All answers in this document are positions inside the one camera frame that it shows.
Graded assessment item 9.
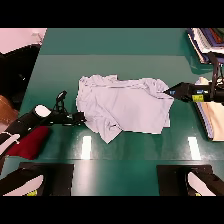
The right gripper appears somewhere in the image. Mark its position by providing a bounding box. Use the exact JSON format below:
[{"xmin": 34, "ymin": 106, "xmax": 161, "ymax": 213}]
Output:
[{"xmin": 175, "ymin": 82, "xmax": 197, "ymax": 102}]

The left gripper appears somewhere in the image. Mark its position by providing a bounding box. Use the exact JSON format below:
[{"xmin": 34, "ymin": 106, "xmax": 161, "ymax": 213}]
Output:
[{"xmin": 61, "ymin": 111, "xmax": 87, "ymax": 128}]

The pale lilac T-shirt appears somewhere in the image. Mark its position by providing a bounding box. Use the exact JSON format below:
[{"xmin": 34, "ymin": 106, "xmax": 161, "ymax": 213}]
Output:
[{"xmin": 75, "ymin": 74, "xmax": 175, "ymax": 145}]

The red garment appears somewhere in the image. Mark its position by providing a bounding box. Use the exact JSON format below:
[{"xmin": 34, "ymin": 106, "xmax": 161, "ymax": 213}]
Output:
[{"xmin": 6, "ymin": 125, "xmax": 51, "ymax": 161}]

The heap of clothes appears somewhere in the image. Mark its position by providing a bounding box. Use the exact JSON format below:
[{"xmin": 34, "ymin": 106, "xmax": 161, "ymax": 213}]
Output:
[{"xmin": 185, "ymin": 28, "xmax": 224, "ymax": 65}]

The brown garment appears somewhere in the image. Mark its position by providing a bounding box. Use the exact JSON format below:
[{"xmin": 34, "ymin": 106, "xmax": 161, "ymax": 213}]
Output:
[{"xmin": 0, "ymin": 94, "xmax": 20, "ymax": 126}]

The black garment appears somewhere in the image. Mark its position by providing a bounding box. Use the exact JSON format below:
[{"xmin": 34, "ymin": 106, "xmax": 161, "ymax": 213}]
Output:
[{"xmin": 0, "ymin": 44, "xmax": 41, "ymax": 105}]

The pale pink garment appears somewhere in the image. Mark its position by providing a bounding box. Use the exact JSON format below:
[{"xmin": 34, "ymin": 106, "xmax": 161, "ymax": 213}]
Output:
[{"xmin": 0, "ymin": 28, "xmax": 48, "ymax": 55}]

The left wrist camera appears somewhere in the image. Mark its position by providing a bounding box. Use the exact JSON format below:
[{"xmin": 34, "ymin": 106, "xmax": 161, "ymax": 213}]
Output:
[{"xmin": 52, "ymin": 90, "xmax": 68, "ymax": 115}]

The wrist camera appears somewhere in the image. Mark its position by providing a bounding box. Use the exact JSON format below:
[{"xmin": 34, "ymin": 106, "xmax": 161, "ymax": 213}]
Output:
[
  {"xmin": 52, "ymin": 90, "xmax": 68, "ymax": 115},
  {"xmin": 207, "ymin": 51, "xmax": 224, "ymax": 88}
]

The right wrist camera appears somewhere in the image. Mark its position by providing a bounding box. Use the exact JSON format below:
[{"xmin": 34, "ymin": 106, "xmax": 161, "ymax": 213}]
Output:
[{"xmin": 207, "ymin": 51, "xmax": 224, "ymax": 88}]

